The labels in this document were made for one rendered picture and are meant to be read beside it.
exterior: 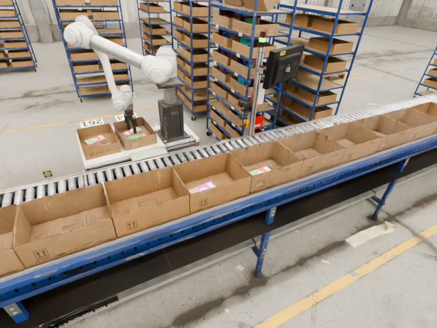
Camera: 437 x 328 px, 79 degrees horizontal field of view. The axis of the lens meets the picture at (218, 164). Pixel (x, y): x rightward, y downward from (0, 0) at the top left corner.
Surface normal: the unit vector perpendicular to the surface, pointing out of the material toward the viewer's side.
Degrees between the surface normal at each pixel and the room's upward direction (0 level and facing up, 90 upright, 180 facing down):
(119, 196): 90
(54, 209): 90
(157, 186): 89
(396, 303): 0
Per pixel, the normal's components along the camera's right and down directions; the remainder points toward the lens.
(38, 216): 0.46, 0.53
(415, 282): 0.04, -0.81
